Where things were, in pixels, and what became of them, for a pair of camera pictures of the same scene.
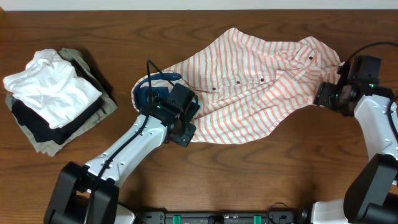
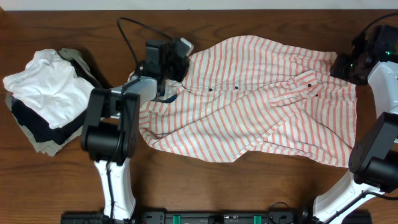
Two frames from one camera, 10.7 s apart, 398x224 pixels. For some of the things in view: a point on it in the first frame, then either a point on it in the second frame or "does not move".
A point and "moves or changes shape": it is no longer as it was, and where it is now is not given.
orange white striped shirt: (242, 82) moves or changes shape
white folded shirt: (50, 85) does not move
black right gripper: (323, 97) -> (337, 69)
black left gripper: (186, 139) -> (180, 68)
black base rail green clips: (183, 217) does not move
